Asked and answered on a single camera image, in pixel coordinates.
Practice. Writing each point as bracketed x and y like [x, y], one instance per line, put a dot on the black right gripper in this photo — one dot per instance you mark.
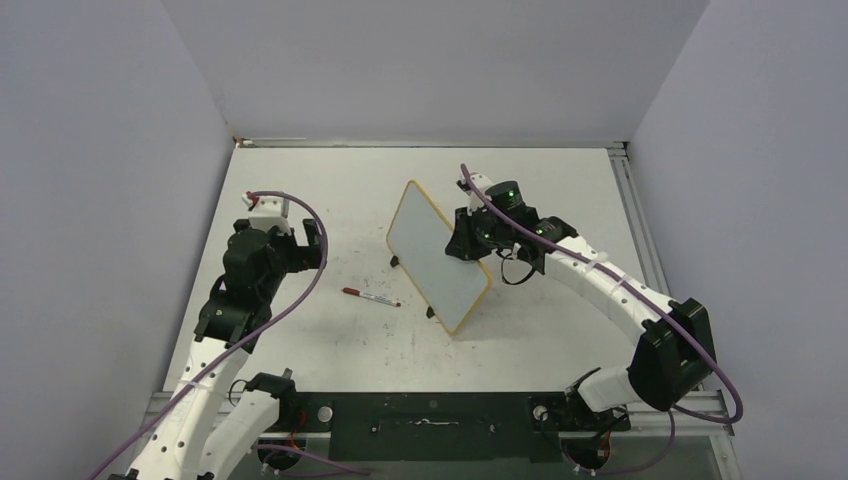
[461, 245]

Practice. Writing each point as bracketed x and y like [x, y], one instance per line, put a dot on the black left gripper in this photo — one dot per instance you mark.
[303, 257]

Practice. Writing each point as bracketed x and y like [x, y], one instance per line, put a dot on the yellow framed whiteboard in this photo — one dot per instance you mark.
[418, 234]

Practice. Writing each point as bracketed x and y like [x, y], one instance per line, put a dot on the white whiteboard marker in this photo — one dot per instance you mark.
[371, 297]

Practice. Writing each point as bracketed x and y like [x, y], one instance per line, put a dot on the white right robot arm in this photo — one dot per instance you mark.
[673, 343]

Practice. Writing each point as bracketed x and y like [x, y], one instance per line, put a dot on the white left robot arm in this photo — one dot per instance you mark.
[187, 439]

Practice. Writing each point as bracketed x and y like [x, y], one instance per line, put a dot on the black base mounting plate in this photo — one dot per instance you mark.
[444, 426]

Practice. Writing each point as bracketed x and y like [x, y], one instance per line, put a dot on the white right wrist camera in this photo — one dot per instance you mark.
[477, 182]

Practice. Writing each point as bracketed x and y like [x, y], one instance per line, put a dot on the aluminium rail back edge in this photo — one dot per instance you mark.
[347, 143]

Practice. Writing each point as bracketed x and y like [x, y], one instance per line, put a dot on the aluminium rail right side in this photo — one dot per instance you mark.
[647, 253]

